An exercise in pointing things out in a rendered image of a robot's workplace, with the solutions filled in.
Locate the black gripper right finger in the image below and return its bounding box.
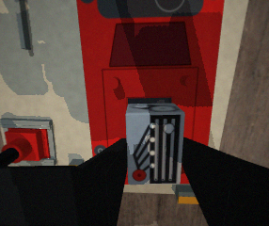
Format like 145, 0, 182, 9
182, 137, 269, 226

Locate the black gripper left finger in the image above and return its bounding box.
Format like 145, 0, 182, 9
0, 138, 128, 226

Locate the grey block with slot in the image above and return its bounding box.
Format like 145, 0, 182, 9
125, 103, 185, 185

